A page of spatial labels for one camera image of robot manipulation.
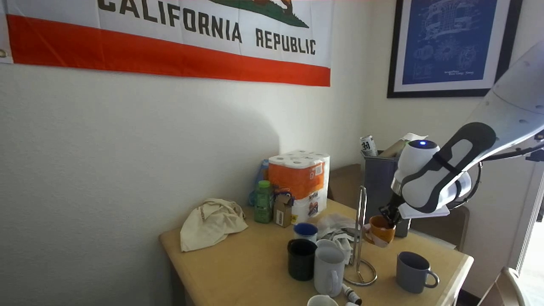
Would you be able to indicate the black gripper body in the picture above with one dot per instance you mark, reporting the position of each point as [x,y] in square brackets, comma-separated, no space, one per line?
[391,210]

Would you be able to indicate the white and mustard cup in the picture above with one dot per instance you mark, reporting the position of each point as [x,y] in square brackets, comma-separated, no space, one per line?
[379,232]

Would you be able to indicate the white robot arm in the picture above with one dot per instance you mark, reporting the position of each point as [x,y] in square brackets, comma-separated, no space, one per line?
[433,180]

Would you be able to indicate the white pitcher cup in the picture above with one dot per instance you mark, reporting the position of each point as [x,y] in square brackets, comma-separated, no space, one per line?
[328,270]

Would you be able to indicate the blue rimmed cup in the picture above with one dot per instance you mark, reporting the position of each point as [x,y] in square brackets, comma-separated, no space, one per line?
[306,231]

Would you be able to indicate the white cup at bottom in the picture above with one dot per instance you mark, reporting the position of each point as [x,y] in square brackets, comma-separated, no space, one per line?
[321,300]

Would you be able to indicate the crumpled white cloth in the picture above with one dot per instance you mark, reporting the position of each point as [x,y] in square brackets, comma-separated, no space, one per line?
[336,231]

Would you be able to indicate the grey mug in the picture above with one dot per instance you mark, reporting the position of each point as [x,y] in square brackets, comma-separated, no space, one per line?
[413,273]

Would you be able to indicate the metal paper towel holder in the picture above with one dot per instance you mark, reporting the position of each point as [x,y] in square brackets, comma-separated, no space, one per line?
[358,273]

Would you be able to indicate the white marker pen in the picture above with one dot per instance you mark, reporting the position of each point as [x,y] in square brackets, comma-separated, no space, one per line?
[350,295]

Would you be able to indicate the paper towel roll pack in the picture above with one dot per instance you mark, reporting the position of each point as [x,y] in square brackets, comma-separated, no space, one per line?
[304,176]

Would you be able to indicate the black mug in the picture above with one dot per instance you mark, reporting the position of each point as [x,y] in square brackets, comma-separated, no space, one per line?
[301,259]

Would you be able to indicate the green bottle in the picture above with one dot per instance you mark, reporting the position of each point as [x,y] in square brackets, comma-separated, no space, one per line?
[263,203]

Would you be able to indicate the blue spray bottle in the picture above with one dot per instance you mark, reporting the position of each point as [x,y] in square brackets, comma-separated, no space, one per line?
[258,181]

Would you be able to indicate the wooden chair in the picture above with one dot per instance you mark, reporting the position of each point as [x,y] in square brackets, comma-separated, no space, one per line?
[505,292]

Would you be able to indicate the framed blue blueprint poster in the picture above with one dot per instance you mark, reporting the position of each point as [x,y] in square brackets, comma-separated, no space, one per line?
[450,49]

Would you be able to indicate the cream cloth bag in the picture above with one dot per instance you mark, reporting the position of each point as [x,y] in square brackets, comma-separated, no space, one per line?
[209,224]

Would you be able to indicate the California Republic flag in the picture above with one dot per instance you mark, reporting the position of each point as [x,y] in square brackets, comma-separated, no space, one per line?
[278,42]

